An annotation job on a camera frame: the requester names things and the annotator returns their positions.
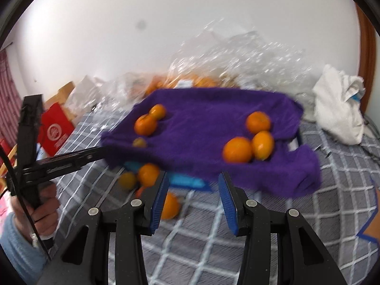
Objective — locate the oval orange kumquat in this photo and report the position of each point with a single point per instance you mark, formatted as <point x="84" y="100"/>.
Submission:
<point x="262" y="145"/>

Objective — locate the purple towel covered tray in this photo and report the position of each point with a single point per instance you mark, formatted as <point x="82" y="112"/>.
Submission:
<point x="200" y="121"/>

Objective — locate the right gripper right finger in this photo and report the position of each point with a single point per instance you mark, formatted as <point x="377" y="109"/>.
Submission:
<point x="302" y="257"/>

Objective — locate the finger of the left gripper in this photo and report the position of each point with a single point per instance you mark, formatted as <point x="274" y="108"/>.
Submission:
<point x="50" y="168"/>

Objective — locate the white crumpled cloth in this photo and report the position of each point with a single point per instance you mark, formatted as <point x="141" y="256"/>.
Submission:
<point x="337" y="105"/>

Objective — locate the small clear plastic bag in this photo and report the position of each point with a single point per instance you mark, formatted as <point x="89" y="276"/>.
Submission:
<point x="123" y="92"/>

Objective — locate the white plastic bag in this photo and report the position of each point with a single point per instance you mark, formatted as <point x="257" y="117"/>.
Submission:
<point x="85" y="96"/>

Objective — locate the grey checked blanket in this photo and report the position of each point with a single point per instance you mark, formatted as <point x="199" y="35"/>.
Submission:
<point x="227" y="236"/>

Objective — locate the orange mandarin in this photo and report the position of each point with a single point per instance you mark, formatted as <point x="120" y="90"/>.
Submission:
<point x="258" y="121"/>
<point x="237" y="150"/>
<point x="171" y="207"/>
<point x="158" y="112"/>
<point x="148" y="174"/>

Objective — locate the wooden bedside furniture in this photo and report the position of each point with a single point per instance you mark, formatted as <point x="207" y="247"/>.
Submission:
<point x="61" y="97"/>

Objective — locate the brown wooden door frame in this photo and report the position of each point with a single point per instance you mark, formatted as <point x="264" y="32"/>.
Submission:
<point x="368" y="54"/>

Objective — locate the left hand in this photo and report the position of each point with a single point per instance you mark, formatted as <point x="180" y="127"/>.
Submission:
<point x="45" y="217"/>

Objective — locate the red paper shopping bag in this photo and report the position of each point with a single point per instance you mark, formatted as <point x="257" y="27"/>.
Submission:
<point x="54" y="130"/>

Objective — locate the light blue forearm sleeve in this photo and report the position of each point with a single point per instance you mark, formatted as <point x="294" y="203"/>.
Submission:
<point x="27" y="260"/>

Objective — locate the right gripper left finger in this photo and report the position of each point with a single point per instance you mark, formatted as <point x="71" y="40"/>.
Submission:
<point x="83" y="256"/>

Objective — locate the large clear plastic bag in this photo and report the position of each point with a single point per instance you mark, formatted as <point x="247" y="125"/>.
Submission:
<point x="230" y="56"/>

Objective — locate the large orange with stem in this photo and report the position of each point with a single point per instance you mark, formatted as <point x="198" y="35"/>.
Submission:
<point x="145" y="125"/>

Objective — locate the small red fruit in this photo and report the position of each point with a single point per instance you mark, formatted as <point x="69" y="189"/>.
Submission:
<point x="139" y="192"/>

